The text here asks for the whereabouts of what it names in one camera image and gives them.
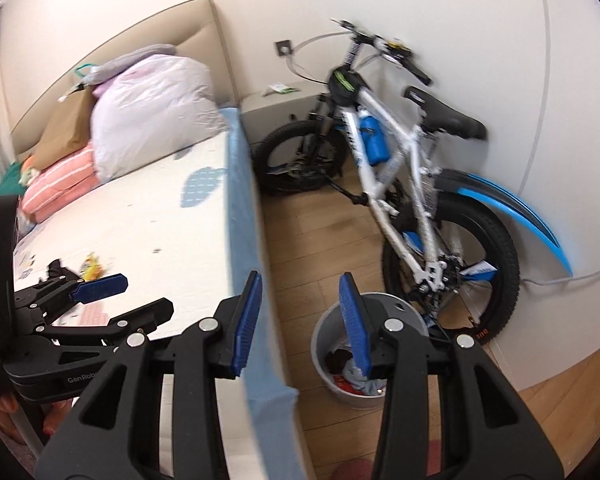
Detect white and blue bicycle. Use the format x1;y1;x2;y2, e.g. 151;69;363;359
252;17;576;346

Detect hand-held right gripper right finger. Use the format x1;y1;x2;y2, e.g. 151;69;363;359
339;271;538;480

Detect white bagged quilt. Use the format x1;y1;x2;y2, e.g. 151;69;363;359
91;55;229;181

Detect blue water bottle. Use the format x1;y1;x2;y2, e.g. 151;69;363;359
358;112;388;165

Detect black and green frame bag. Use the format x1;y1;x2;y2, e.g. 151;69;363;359
327;66;363;106

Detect beige bed headboard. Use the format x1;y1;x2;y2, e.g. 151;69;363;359
10;0;238;161

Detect green plush cloth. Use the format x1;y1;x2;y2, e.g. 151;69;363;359
0;162;23;196

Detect pink striped pillows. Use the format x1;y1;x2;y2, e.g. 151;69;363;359
21;142;101;223

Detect light blue knitted cloth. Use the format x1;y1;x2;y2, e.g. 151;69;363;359
342;362;388;395

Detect orange and green plush toy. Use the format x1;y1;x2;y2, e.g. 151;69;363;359
21;157;44;187

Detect white charging cable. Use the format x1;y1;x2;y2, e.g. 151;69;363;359
285;35;341;83

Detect light purple pillow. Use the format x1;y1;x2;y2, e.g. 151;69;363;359
82;44;176;86

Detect grey wall cable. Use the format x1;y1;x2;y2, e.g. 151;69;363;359
522;257;600;290

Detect white patterned bed mat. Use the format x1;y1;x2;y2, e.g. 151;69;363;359
12;132;231;480

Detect dark crumpled wrapper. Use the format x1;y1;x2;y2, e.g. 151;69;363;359
325;350;354;374

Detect light blue mattress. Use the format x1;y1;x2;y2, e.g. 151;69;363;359
217;106;301;480

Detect yellow snack packet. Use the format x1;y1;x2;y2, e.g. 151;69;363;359
80;252;104;281

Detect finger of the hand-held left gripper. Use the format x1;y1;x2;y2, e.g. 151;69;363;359
14;273;130;329
34;297;175;347

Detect black strap bag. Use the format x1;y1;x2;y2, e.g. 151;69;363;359
45;259;78;282

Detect person's left hand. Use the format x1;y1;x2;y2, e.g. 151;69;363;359
0;398;77;437

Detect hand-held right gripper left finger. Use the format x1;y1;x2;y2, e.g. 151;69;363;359
35;270;263;480

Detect red paper packet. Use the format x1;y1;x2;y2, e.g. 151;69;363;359
327;375;361;396

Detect brown paper bag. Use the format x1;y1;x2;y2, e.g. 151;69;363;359
31;87;98;171

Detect grey round trash bin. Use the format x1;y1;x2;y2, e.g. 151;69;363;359
311;291;431;412

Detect grey nightstand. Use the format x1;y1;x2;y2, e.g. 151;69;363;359
240;91;331;146

